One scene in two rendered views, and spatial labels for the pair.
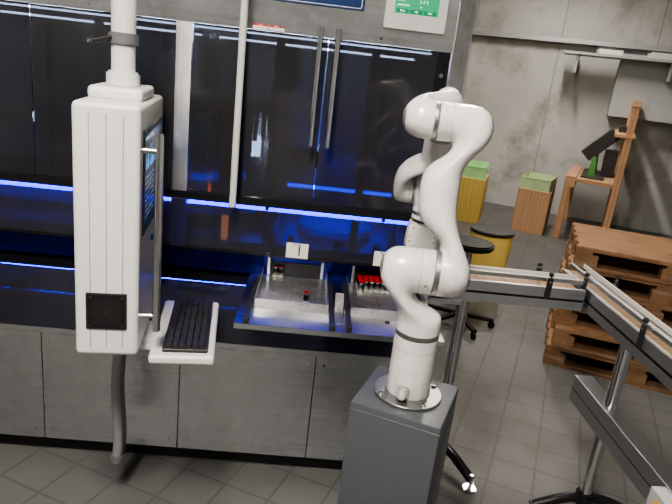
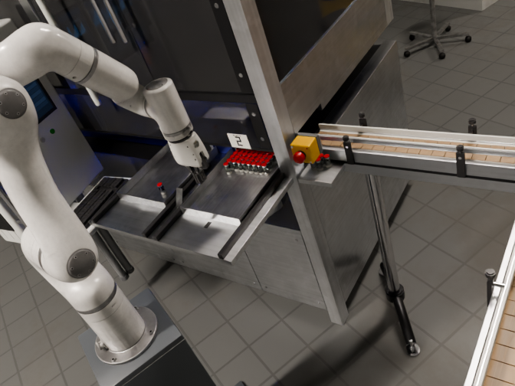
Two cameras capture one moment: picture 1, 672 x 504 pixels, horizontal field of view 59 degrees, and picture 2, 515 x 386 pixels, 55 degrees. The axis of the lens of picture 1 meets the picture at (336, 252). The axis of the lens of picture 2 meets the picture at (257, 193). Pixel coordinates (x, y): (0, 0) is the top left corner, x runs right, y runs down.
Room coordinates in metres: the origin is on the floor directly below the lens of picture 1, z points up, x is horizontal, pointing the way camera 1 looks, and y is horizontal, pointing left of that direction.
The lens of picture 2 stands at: (1.21, -1.31, 1.91)
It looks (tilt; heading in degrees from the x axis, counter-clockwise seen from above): 37 degrees down; 49
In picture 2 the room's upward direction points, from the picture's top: 21 degrees counter-clockwise
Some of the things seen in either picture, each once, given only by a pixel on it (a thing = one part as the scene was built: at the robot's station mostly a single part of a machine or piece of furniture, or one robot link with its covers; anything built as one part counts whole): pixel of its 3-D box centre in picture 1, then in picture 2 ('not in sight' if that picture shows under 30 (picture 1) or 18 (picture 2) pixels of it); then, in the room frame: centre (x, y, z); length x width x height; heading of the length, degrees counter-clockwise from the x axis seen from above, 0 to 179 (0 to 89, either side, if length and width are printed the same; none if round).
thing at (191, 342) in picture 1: (189, 322); (88, 208); (1.87, 0.47, 0.82); 0.40 x 0.14 x 0.02; 11
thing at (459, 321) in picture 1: (449, 374); (384, 238); (2.40, -0.57, 0.46); 0.09 x 0.09 x 0.77; 3
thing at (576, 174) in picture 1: (576, 164); not in sight; (7.74, -2.94, 0.86); 1.33 x 1.21 x 1.72; 160
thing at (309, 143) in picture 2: not in sight; (306, 148); (2.25, -0.44, 0.99); 0.08 x 0.07 x 0.07; 3
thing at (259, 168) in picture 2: (380, 287); (247, 166); (2.21, -0.19, 0.90); 0.18 x 0.02 x 0.05; 94
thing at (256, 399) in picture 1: (188, 323); (201, 158); (2.66, 0.68, 0.44); 2.06 x 1.00 x 0.88; 93
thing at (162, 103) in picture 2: (426, 191); (165, 105); (1.93, -0.27, 1.35); 0.09 x 0.08 x 0.13; 86
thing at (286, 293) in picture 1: (293, 288); (168, 172); (2.10, 0.14, 0.90); 0.34 x 0.26 x 0.04; 3
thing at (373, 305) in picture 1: (382, 297); (236, 184); (2.12, -0.19, 0.90); 0.34 x 0.26 x 0.04; 4
